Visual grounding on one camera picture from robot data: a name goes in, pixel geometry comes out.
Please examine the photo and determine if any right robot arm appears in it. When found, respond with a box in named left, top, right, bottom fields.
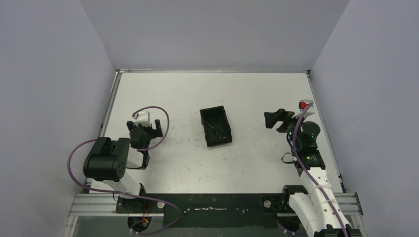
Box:
left=264, top=109, right=362, bottom=237

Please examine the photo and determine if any black plastic bin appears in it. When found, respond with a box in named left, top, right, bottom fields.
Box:
left=200, top=106, right=232, bottom=148

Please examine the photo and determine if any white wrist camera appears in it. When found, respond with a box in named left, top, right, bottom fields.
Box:
left=292, top=100, right=316, bottom=119
left=132, top=111, right=150, bottom=123

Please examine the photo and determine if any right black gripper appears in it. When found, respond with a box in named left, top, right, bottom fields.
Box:
left=264, top=109, right=309, bottom=150

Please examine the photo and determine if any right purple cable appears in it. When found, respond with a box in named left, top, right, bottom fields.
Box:
left=278, top=102, right=350, bottom=237

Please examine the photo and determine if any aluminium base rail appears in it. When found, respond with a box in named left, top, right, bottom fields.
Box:
left=68, top=192, right=364, bottom=217

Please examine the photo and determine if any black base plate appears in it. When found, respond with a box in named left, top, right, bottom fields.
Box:
left=115, top=193, right=302, bottom=231

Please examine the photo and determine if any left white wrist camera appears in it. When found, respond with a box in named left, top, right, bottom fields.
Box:
left=132, top=111, right=150, bottom=123

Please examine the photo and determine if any yellow black handled screwdriver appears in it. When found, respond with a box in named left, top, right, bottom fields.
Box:
left=205, top=121, right=226, bottom=139

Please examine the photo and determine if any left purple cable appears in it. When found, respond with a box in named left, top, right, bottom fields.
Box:
left=67, top=106, right=183, bottom=236

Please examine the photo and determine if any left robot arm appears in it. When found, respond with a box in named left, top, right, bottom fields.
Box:
left=83, top=119, right=163, bottom=213

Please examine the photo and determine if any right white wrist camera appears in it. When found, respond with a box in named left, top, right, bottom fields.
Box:
left=292, top=100, right=316, bottom=119

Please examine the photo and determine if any purple cable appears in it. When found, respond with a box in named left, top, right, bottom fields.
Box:
left=67, top=106, right=183, bottom=236
left=278, top=102, right=350, bottom=237

